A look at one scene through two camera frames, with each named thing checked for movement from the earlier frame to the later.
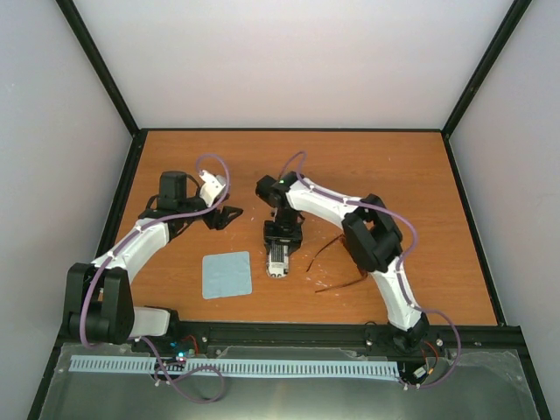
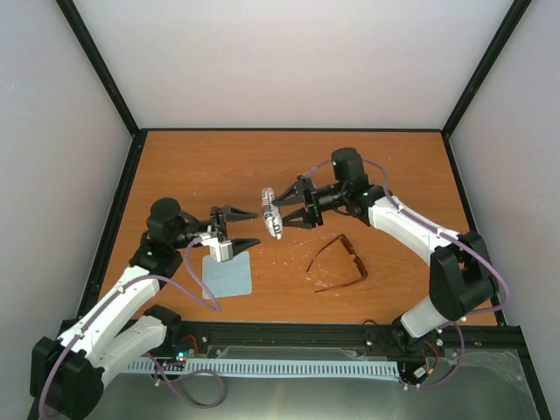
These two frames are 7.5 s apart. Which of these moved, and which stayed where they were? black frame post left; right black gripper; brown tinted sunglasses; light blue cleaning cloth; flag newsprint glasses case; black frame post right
Moved: flag newsprint glasses case; right black gripper
Stayed: black frame post right; black frame post left; brown tinted sunglasses; light blue cleaning cloth
